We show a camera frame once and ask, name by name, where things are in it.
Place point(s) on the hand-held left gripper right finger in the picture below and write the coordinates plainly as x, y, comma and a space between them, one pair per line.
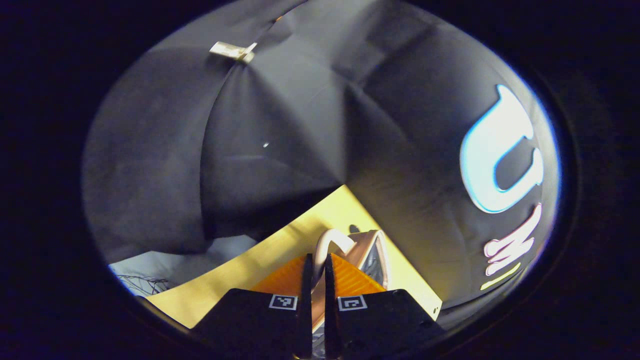
331, 320

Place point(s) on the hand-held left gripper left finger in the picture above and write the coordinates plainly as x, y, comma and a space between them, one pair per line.
304, 320

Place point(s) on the pink suitcase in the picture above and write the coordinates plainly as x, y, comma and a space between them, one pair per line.
372, 245

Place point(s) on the white cloth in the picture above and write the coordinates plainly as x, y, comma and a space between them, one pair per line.
200, 260

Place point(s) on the white clip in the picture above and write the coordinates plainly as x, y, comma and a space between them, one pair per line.
232, 50

